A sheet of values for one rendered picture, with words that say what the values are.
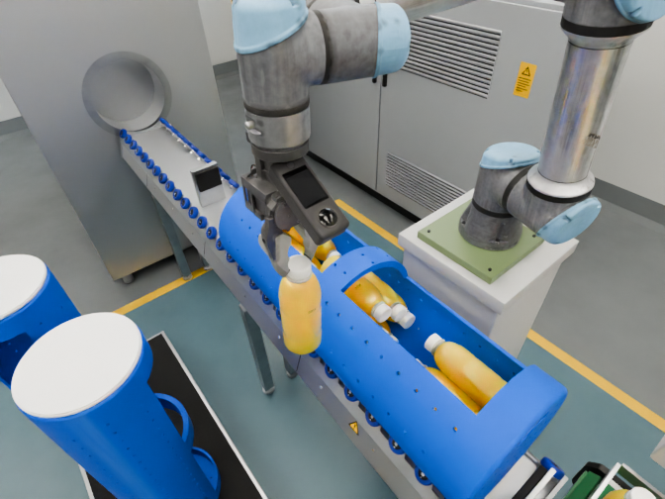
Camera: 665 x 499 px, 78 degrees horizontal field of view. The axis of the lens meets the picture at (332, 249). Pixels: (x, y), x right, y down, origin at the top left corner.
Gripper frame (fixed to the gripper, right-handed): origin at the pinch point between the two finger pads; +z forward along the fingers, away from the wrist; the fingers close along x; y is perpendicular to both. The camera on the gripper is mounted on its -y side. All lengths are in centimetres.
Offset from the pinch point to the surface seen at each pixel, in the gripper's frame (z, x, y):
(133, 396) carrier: 46, 28, 29
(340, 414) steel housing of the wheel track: 54, -8, -2
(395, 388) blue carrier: 23.3, -8.0, -15.8
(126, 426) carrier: 52, 33, 28
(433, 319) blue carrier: 34.0, -33.6, -5.9
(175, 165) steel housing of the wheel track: 50, -26, 129
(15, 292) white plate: 40, 41, 76
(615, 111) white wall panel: 70, -291, 43
